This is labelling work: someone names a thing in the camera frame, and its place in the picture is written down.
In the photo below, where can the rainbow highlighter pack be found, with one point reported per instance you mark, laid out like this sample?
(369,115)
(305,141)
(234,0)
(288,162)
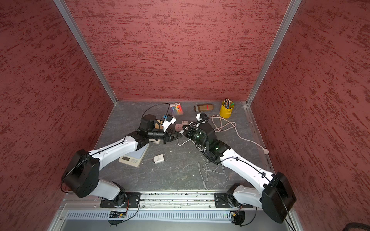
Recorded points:
(176,109)

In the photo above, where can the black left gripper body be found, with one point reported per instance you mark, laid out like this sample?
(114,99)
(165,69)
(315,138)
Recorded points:
(159,135)

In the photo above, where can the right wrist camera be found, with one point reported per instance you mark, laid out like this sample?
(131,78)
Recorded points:
(201,116)

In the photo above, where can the aluminium corner post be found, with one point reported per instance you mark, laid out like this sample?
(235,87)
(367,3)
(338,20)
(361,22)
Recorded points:
(282,30)
(70,21)

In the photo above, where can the yellow metal pencil bucket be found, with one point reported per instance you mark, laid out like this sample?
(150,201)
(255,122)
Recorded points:
(225,113)

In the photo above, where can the plaid brown glasses case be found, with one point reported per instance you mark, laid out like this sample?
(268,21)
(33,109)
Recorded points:
(203,108)

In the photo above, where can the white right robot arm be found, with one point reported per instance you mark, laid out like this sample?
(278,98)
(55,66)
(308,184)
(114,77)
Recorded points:
(274,194)

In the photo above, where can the aluminium corner post left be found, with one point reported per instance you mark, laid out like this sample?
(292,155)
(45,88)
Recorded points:
(70,21)

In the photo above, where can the pink power strip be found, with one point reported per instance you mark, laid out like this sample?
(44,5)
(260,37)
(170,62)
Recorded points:
(179,127)

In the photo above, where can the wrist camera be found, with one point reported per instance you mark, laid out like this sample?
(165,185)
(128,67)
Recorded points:
(201,116)
(168,120)

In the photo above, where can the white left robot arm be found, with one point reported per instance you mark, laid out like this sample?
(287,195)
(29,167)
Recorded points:
(82,173)

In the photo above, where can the white electronic scale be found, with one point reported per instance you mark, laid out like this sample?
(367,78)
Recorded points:
(135,158)

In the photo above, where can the bundle of colored pencils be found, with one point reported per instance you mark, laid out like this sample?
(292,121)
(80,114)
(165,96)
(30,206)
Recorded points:
(228,104)

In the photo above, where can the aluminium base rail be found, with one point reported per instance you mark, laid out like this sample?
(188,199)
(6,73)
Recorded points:
(177,210)

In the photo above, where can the aluminium corner post right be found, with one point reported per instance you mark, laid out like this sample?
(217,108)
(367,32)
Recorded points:
(282,30)

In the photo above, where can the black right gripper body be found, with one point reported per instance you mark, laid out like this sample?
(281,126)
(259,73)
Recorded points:
(194,134)

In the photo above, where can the small white charger block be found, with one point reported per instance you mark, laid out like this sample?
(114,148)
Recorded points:
(158,159)

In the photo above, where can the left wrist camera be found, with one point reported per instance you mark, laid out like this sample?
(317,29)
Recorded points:
(168,120)

